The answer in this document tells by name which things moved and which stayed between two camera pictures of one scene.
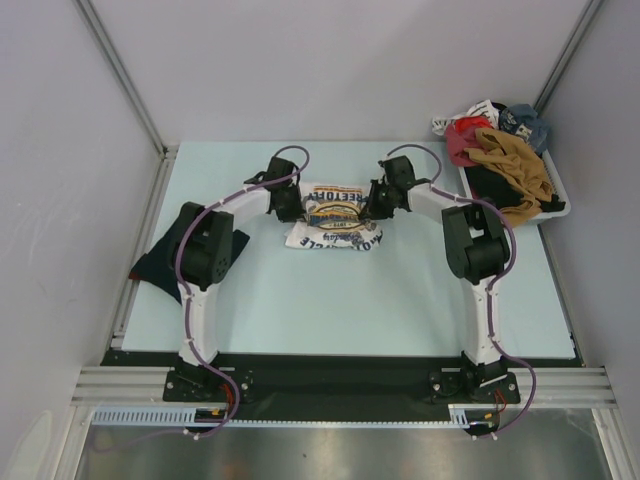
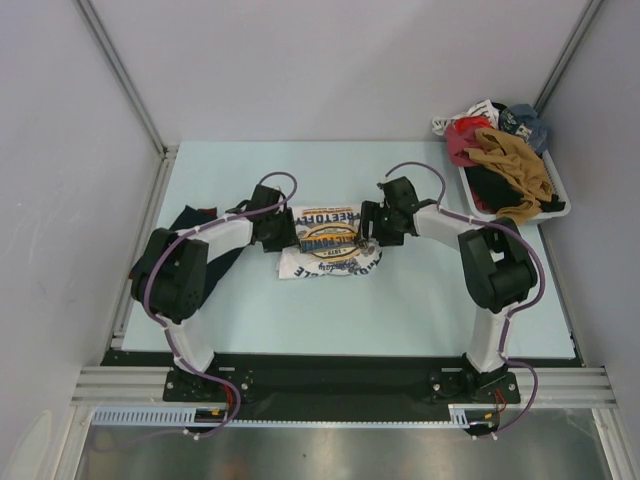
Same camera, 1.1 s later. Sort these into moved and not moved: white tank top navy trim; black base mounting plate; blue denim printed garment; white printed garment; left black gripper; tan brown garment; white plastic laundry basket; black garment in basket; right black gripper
Moved: white tank top navy trim; right black gripper; left black gripper
Not moved: tan brown garment; blue denim printed garment; white plastic laundry basket; black garment in basket; white printed garment; black base mounting plate
